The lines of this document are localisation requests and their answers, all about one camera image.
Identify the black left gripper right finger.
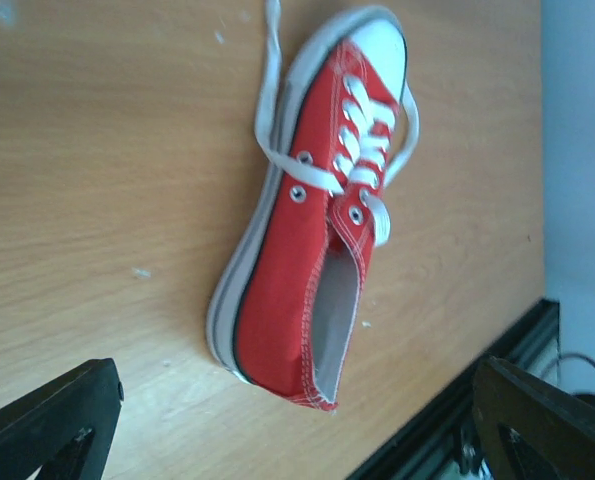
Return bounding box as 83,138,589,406
473,357,595,479

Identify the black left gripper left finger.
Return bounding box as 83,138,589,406
0,358,124,479

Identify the red canvas sneaker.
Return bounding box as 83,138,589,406
206,19,408,411

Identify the white shoelace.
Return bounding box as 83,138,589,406
254,1,419,247

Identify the black aluminium cage frame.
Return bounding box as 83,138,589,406
349,299,560,479

